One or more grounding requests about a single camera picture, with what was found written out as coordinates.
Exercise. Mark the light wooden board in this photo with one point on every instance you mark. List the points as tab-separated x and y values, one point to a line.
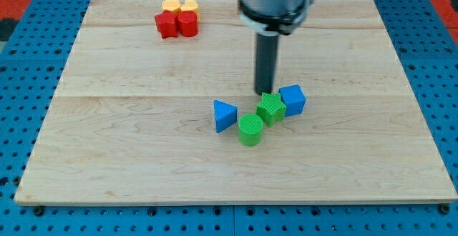
131	121

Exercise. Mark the yellow heart block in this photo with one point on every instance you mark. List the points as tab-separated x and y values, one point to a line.
191	5

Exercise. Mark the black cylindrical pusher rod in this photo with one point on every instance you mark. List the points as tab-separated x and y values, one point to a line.
266	49

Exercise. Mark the green cylinder block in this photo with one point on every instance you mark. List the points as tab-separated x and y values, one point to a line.
250	129

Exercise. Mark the blue cube block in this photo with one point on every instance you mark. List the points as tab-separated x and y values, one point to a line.
294	99

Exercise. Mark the red cylinder block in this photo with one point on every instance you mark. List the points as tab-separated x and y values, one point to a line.
188	23

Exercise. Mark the yellow hexagon block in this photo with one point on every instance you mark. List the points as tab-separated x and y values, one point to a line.
173	6

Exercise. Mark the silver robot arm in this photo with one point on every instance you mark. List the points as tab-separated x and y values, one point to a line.
273	17

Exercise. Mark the green star block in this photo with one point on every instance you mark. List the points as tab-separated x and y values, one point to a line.
271	108

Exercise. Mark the blue triangle block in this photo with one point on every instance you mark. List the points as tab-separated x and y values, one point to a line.
225	115

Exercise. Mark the red star block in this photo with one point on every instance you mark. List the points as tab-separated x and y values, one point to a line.
166	24

